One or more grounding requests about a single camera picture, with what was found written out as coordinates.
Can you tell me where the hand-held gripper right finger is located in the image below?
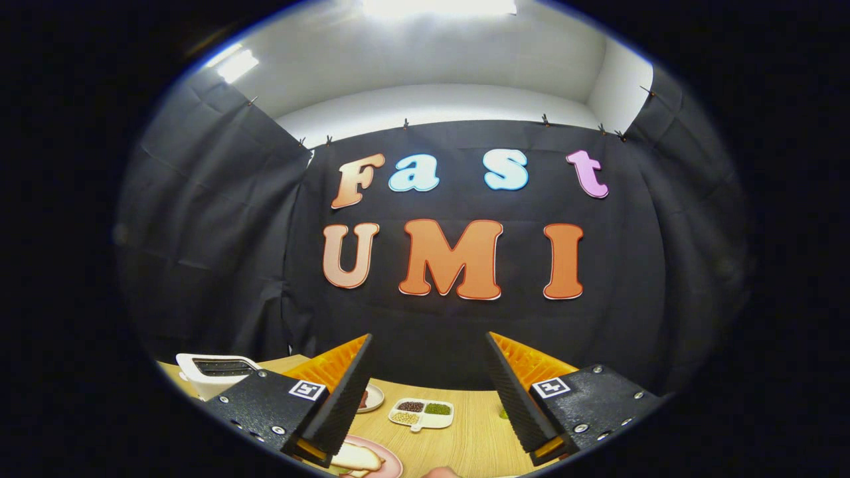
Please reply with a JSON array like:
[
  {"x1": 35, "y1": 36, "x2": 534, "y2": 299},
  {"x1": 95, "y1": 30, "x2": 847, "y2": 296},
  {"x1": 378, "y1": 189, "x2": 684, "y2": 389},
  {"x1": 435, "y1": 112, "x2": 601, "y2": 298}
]
[{"x1": 483, "y1": 331, "x2": 668, "y2": 468}]

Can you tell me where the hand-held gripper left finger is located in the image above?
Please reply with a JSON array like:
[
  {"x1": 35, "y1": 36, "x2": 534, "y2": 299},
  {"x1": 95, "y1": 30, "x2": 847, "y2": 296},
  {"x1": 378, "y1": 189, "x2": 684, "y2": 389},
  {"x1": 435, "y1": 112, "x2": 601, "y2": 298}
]
[{"x1": 203, "y1": 333, "x2": 376, "y2": 469}]

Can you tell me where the toasted bread slice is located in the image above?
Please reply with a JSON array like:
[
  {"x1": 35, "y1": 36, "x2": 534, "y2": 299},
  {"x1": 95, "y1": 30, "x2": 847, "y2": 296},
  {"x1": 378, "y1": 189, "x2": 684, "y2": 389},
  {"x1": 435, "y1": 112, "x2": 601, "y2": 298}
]
[{"x1": 331, "y1": 442, "x2": 386, "y2": 473}]

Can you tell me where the pink plate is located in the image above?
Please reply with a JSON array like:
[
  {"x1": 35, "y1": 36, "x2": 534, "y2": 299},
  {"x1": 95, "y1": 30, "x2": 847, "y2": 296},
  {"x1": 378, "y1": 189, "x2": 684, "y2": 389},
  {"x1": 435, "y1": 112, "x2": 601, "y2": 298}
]
[{"x1": 332, "y1": 435, "x2": 404, "y2": 478}]

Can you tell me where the white divided dish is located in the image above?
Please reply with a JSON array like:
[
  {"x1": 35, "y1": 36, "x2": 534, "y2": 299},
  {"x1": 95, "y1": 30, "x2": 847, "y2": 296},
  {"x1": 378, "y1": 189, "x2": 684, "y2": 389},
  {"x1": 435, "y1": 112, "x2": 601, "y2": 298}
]
[{"x1": 388, "y1": 398, "x2": 455, "y2": 433}]

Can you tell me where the black backdrop cloth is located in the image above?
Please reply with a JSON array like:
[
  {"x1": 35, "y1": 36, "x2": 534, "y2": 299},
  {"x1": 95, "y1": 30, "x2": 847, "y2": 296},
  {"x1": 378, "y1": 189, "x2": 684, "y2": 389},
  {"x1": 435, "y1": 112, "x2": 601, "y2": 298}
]
[{"x1": 116, "y1": 63, "x2": 751, "y2": 399}]

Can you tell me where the white toaster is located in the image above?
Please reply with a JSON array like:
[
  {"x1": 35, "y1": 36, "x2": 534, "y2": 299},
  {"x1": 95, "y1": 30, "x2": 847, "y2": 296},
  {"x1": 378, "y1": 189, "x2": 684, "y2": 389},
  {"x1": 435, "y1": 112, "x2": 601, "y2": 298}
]
[{"x1": 175, "y1": 353, "x2": 263, "y2": 402}]

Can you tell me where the small ceiling light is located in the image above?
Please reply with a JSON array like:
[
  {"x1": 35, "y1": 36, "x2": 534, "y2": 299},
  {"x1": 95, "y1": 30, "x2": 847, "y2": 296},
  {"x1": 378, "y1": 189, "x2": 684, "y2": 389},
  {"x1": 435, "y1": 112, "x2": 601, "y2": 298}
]
[{"x1": 206, "y1": 43, "x2": 260, "y2": 85}]

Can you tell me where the wide ceiling light panel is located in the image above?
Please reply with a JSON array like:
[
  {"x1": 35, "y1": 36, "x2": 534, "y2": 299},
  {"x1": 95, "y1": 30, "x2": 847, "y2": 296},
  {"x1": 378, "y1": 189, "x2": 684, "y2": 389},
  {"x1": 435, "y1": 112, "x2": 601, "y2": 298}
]
[{"x1": 362, "y1": 0, "x2": 519, "y2": 17}]

